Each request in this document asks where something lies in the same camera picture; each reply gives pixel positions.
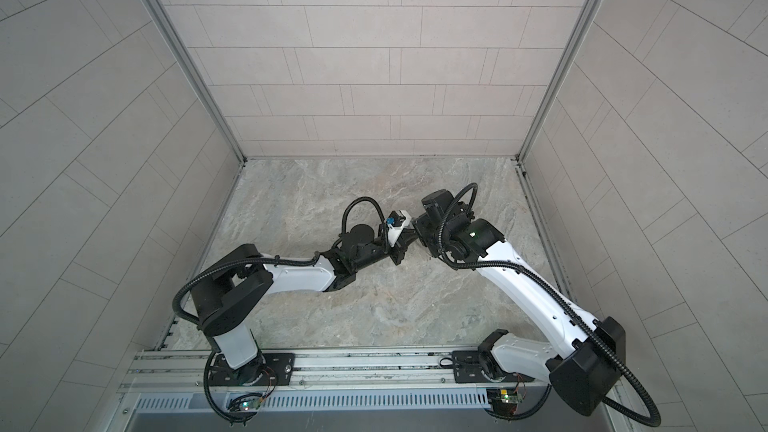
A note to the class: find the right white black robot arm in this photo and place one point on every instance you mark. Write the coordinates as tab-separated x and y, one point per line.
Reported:
583	356

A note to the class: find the left circuit board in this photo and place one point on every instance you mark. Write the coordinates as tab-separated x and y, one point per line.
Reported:
248	403

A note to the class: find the perforated vent strip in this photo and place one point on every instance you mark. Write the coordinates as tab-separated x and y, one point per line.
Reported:
329	400

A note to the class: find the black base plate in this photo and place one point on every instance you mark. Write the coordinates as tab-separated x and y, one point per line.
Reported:
270	369
469	366

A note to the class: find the aluminium mounting rail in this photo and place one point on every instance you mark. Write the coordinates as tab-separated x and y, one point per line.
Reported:
343	368

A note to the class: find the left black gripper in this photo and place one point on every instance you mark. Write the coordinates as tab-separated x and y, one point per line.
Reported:
399	247

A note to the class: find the circuit board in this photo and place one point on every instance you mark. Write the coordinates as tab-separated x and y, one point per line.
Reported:
504	401
248	403

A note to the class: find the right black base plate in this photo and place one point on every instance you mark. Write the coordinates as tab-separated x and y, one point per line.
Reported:
469	366

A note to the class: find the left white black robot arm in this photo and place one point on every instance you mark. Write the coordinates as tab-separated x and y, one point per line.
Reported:
219	299

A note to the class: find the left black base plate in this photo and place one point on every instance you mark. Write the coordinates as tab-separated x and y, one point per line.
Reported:
270	369

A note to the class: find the right circuit board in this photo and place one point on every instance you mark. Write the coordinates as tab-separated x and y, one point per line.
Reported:
504	401

